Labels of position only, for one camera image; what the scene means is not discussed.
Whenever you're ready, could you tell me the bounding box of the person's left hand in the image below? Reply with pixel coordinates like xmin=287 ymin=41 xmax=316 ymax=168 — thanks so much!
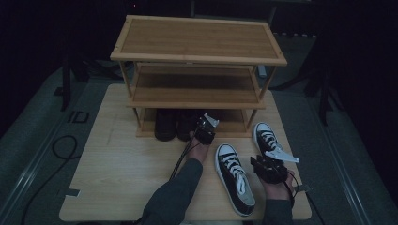
xmin=187 ymin=132 xmax=211 ymax=163

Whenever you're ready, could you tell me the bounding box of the dark metal stand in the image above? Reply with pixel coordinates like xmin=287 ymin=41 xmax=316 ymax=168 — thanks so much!
xmin=60 ymin=52 xmax=92 ymax=112
xmin=304 ymin=62 xmax=339 ymax=126

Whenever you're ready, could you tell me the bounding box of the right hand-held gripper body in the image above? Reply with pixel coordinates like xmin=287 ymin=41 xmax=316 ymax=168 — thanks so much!
xmin=258 ymin=149 xmax=300 ymax=185

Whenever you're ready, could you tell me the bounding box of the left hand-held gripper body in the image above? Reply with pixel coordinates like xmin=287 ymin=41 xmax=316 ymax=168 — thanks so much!
xmin=194 ymin=113 xmax=220 ymax=145

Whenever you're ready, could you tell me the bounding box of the person's right hand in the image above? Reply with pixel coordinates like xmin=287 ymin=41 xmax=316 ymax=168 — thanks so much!
xmin=264 ymin=171 xmax=296 ymax=201

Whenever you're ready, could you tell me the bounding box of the black floor cable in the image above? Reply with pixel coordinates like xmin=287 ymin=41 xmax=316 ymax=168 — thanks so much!
xmin=20 ymin=134 xmax=79 ymax=225

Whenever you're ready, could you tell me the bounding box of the hand-held gripper cable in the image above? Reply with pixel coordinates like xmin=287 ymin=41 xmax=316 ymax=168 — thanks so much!
xmin=168 ymin=137 xmax=201 ymax=182
xmin=283 ymin=171 xmax=299 ymax=209

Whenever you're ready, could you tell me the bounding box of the right hand-held gripper cable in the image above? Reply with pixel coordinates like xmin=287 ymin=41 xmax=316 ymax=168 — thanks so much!
xmin=283 ymin=171 xmax=299 ymax=209

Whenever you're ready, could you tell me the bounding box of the black leather shoe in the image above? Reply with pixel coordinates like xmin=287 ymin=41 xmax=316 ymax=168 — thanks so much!
xmin=176 ymin=109 xmax=201 ymax=143
xmin=154 ymin=108 xmax=177 ymax=143

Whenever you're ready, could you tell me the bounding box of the left hand-held gripper cable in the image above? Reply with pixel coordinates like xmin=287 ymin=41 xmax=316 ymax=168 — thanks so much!
xmin=168 ymin=137 xmax=201 ymax=182

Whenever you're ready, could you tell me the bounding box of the black white canvas sneaker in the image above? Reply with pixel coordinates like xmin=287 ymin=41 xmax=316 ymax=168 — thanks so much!
xmin=214 ymin=142 xmax=256 ymax=218
xmin=252 ymin=121 xmax=284 ymax=158

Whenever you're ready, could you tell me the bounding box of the wooden shoe rack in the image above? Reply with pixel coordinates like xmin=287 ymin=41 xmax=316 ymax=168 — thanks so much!
xmin=110 ymin=14 xmax=288 ymax=139

